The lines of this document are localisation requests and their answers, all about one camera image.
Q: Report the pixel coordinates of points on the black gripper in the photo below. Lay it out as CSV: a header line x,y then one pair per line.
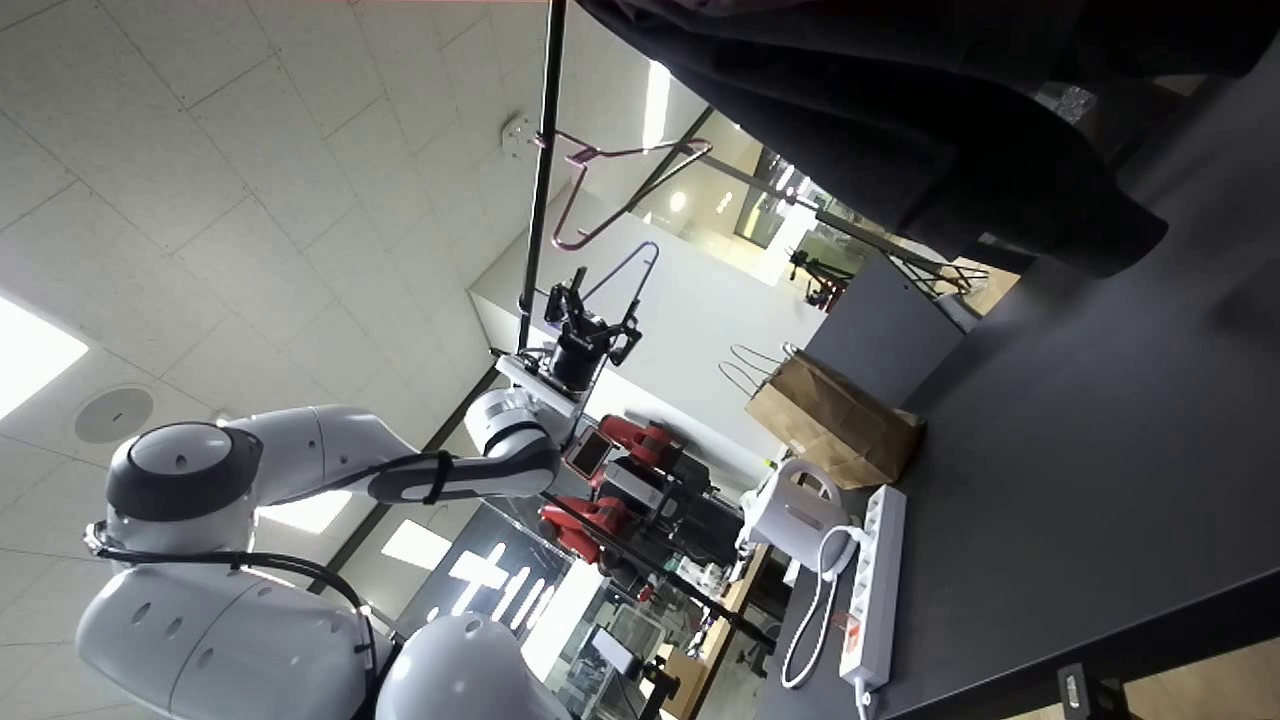
x,y
581,356

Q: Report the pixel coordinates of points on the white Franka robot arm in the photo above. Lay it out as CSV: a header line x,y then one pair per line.
x,y
215,643

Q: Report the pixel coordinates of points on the black clothes rod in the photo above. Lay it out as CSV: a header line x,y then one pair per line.
x,y
541,201

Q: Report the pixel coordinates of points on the dark hanging coat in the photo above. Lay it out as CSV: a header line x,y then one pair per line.
x,y
932,105

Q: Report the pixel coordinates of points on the red black machine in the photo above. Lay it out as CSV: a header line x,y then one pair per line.
x,y
638,441
581,526

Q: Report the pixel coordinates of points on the brown paper bag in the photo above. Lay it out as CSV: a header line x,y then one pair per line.
x,y
833,420

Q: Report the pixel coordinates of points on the grey box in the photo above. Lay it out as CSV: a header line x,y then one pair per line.
x,y
881,332

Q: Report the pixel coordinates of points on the rectangular ceiling light panel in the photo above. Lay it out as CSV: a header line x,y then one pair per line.
x,y
306,512
31,356

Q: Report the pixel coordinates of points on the white power strip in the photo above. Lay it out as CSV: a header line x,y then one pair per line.
x,y
876,584

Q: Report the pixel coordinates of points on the round ceiling speaker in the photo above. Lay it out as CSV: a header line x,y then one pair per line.
x,y
114,415

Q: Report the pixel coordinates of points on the black table clamp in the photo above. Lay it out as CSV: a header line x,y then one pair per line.
x,y
1081,689

